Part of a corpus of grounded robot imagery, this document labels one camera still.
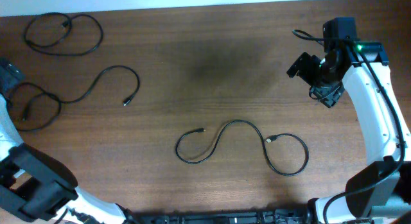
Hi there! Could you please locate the black usb cable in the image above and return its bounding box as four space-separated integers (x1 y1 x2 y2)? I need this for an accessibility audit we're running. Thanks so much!
175 119 310 177
6 65 141 133
22 12 104 57

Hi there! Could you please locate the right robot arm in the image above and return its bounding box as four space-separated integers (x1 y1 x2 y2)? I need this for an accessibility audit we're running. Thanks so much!
287 17 410 223

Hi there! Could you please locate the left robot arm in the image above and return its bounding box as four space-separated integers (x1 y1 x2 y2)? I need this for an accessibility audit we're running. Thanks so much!
1 58 138 223

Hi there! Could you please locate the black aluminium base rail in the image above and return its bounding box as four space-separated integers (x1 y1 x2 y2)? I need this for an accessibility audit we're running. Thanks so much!
124 209 313 224

